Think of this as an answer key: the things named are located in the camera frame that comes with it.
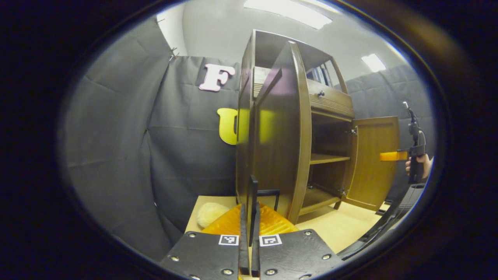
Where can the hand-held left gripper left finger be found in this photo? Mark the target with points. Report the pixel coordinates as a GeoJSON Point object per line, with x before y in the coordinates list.
{"type": "Point", "coordinates": [244, 249]}

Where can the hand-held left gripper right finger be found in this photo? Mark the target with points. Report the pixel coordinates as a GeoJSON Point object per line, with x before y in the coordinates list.
{"type": "Point", "coordinates": [255, 252]}

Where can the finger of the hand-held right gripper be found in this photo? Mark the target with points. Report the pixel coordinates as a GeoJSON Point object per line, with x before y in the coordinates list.
{"type": "Point", "coordinates": [391, 156]}

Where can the wooden double-door shoe cabinet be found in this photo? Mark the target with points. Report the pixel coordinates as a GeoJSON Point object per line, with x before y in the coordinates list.
{"type": "Point", "coordinates": [330, 140]}

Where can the pale yellow fluffy ball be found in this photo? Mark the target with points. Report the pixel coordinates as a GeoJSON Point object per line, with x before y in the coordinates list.
{"type": "Point", "coordinates": [210, 214]}

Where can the wooden drawer with black knob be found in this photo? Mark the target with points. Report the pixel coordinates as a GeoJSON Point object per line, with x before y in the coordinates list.
{"type": "Point", "coordinates": [330, 101]}

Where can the small ceiling light panel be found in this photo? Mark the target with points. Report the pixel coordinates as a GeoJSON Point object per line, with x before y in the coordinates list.
{"type": "Point", "coordinates": [373, 63]}

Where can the dark book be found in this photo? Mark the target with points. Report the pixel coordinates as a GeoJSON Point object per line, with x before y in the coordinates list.
{"type": "Point", "coordinates": [327, 76]}

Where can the grey book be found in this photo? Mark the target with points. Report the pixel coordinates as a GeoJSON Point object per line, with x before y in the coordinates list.
{"type": "Point", "coordinates": [320, 76]}

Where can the black backdrop cloth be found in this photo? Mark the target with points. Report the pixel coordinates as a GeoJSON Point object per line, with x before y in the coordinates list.
{"type": "Point", "coordinates": [116, 136]}

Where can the large ceiling light panel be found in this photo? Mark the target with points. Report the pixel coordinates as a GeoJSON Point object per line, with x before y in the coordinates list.
{"type": "Point", "coordinates": [288, 11]}

